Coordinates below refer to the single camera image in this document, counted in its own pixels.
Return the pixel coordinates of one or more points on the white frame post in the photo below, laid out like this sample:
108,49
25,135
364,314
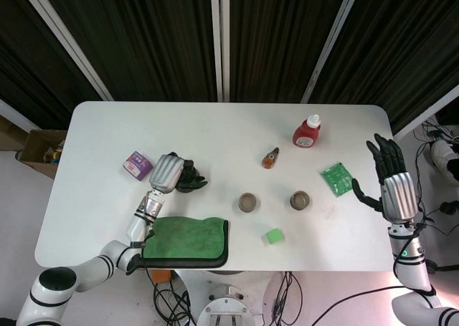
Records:
215,36
64,36
333,36
426,115
10,111

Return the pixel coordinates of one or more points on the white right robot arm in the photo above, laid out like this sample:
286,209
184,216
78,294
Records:
412,279

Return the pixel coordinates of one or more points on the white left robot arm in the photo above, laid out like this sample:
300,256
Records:
89,268

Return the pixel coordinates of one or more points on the dark cup beige inside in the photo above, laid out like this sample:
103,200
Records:
299,200
249,202

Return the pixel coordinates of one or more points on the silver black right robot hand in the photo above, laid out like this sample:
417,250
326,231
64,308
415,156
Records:
399,197

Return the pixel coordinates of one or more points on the green foam cube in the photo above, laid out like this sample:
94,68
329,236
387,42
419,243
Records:
274,235

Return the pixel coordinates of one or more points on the orange object under table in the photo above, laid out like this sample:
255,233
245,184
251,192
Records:
161,276

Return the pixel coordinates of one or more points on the cardboard box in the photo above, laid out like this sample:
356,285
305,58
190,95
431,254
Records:
32,150

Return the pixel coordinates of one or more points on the black teapot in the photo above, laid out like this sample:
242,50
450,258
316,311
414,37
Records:
186,189

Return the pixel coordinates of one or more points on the red sauce bottle white cap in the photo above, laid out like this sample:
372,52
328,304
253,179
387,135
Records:
305,132

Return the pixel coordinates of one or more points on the black pleated curtain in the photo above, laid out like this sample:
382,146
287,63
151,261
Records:
143,36

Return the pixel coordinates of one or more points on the small black floor device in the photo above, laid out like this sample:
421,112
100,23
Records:
447,207

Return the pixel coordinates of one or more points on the green sachet packet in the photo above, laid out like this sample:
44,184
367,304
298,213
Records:
339,179

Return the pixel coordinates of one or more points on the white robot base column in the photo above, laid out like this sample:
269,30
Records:
226,304

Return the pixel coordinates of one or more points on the green folded towel black trim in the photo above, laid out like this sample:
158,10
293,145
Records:
186,240

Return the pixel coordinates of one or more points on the purple tissue pack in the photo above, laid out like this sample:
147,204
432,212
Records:
138,165

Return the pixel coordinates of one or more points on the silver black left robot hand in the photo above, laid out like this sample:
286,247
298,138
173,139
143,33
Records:
165,173

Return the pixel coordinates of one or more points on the white black rounded object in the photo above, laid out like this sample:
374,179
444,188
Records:
443,157

